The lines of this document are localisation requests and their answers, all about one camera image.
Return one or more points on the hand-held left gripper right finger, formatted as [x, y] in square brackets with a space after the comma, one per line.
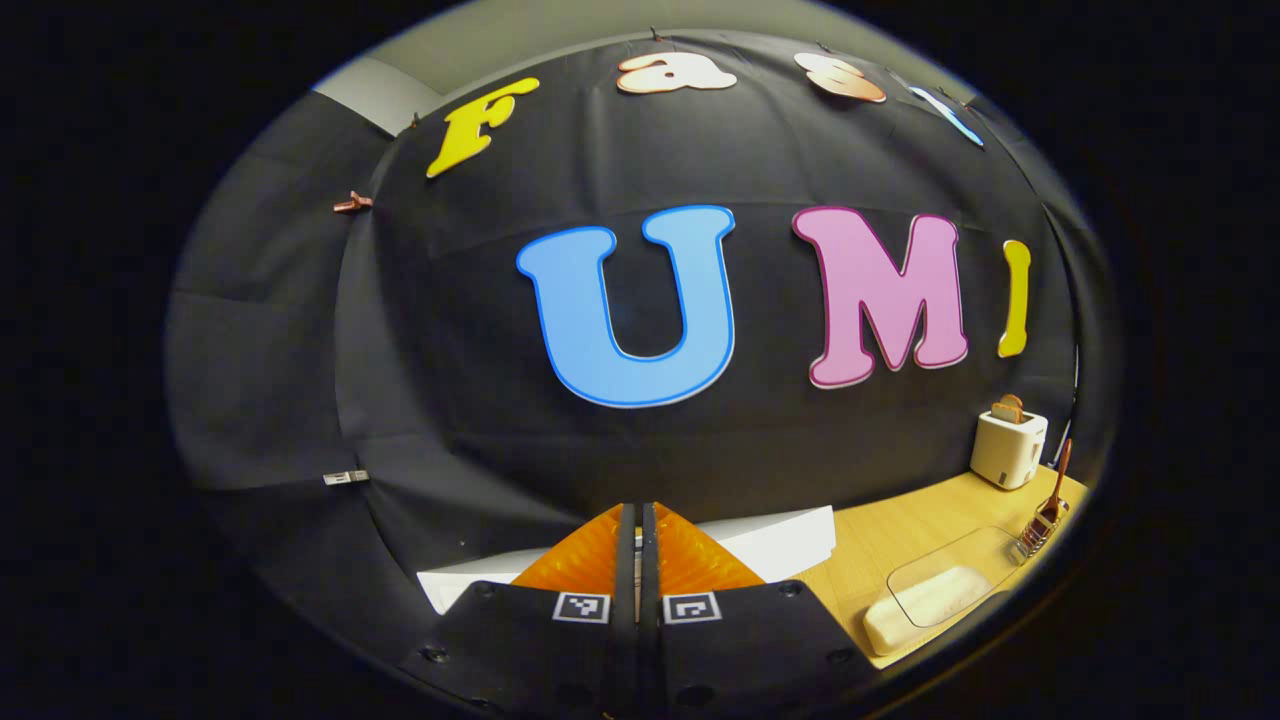
[720, 650]

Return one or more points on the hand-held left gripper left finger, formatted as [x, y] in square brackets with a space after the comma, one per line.
[560, 650]

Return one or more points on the white rice cooker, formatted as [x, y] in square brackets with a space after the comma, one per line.
[790, 545]

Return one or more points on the brown wooden spoon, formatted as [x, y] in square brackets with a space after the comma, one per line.
[1060, 475]

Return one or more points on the black backdrop cloth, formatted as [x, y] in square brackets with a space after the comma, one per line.
[500, 400]

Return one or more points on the silver metal clip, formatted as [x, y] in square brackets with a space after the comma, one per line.
[345, 477]

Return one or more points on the clear plastic container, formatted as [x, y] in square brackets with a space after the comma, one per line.
[985, 560]

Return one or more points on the white toaster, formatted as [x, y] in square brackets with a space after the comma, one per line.
[1008, 450]

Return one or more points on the brown bread slice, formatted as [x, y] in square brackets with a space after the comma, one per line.
[1008, 408]

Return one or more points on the copper clip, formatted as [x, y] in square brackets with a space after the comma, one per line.
[352, 203]

